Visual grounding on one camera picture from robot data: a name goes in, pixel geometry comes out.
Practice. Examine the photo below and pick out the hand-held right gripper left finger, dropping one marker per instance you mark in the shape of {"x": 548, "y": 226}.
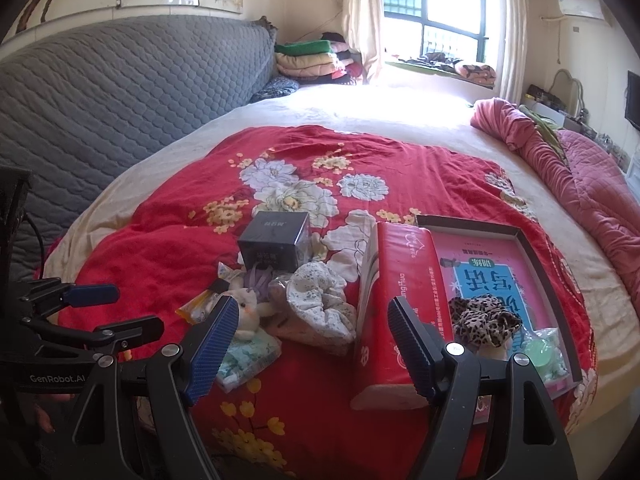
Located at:
{"x": 215, "y": 350}

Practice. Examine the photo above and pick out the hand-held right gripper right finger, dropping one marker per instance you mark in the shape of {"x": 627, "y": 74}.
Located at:
{"x": 415, "y": 355}

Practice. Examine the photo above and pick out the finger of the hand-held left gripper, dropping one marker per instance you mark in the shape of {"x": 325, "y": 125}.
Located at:
{"x": 135, "y": 327}
{"x": 95, "y": 294}

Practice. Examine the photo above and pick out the mint tissue packet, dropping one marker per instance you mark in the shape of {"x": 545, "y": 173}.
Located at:
{"x": 250, "y": 357}

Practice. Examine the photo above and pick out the yellow snack packet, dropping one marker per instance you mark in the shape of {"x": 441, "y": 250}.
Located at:
{"x": 200, "y": 305}

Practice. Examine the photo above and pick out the white plush toy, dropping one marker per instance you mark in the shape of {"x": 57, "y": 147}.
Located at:
{"x": 247, "y": 310}

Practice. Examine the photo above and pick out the leopard print scrunchie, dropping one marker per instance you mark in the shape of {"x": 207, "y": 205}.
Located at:
{"x": 482, "y": 317}

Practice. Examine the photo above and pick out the small white green packet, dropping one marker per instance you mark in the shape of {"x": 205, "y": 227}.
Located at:
{"x": 229, "y": 272}

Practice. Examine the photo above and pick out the white floral scrunchie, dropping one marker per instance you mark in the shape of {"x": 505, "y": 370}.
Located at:
{"x": 320, "y": 300}

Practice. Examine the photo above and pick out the pink cardboard box lid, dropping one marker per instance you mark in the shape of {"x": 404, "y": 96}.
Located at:
{"x": 480, "y": 260}

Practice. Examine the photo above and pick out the green sponge puff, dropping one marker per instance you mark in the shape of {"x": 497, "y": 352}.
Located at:
{"x": 539, "y": 349}

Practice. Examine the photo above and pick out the person's left hand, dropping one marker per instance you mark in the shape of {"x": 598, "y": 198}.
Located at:
{"x": 45, "y": 417}

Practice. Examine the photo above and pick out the red tissue pack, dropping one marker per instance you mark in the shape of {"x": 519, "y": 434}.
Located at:
{"x": 395, "y": 270}

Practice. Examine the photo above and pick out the red floral blanket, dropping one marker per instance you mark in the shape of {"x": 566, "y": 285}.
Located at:
{"x": 310, "y": 410}

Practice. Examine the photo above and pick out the black box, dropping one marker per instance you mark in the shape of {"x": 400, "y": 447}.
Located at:
{"x": 272, "y": 240}

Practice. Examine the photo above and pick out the grey quilted headboard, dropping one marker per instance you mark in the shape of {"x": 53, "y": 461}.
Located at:
{"x": 125, "y": 100}

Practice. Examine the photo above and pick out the pink quilt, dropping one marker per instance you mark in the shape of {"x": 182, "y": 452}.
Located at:
{"x": 600, "y": 195}

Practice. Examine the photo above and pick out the bed with cream sheet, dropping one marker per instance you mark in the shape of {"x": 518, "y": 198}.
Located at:
{"x": 400, "y": 110}

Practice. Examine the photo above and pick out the green cloth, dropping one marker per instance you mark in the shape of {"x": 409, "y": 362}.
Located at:
{"x": 542, "y": 122}

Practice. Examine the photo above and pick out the dark patterned pillow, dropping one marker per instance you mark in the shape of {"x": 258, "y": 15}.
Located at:
{"x": 275, "y": 90}

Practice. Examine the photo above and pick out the white dresser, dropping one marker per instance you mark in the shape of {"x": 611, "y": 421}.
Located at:
{"x": 635, "y": 172}

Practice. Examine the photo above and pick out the patterned blanket roll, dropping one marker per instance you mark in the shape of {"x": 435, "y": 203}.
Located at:
{"x": 475, "y": 72}

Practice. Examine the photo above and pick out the stack of folded blankets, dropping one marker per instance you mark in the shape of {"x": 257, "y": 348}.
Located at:
{"x": 310, "y": 60}

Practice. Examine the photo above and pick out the vanity mirror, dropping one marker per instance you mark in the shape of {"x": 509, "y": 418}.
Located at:
{"x": 567, "y": 87}

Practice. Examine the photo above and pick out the cream curtain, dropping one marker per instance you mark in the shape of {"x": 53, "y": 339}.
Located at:
{"x": 514, "y": 35}
{"x": 362, "y": 15}

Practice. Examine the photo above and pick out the black television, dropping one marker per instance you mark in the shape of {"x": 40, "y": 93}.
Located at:
{"x": 634, "y": 100}

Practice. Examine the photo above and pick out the window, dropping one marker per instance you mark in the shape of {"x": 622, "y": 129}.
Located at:
{"x": 430, "y": 0}

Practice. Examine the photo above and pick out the white air conditioner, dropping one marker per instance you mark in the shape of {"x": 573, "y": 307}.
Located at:
{"x": 580, "y": 7}

